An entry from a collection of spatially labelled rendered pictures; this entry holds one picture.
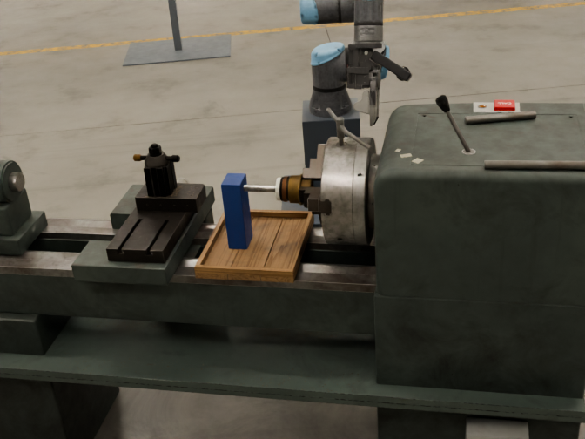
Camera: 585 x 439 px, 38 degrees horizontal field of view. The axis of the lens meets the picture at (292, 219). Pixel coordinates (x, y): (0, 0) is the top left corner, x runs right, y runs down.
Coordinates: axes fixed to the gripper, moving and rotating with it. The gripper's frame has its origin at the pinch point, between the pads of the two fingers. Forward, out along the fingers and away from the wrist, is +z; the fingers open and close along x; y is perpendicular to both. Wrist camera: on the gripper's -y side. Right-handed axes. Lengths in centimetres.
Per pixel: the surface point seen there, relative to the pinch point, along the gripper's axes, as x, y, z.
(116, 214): -35, 89, 34
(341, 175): -7.0, 9.9, 15.6
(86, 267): -5, 87, 45
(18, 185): -20, 116, 23
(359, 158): -9.9, 5.2, 11.3
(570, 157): -5, -50, 9
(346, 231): -9.0, 8.6, 31.7
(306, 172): -21.2, 22.4, 17.0
